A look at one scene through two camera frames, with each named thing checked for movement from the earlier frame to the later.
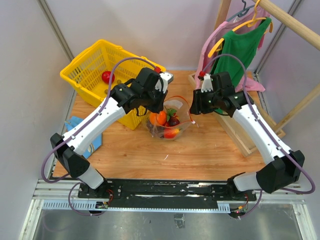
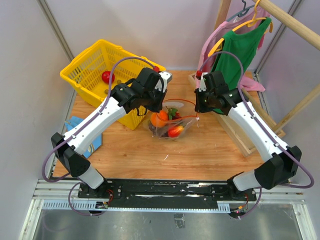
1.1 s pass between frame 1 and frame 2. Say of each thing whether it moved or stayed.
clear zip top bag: stayed
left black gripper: stayed
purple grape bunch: moved
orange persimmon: stayed
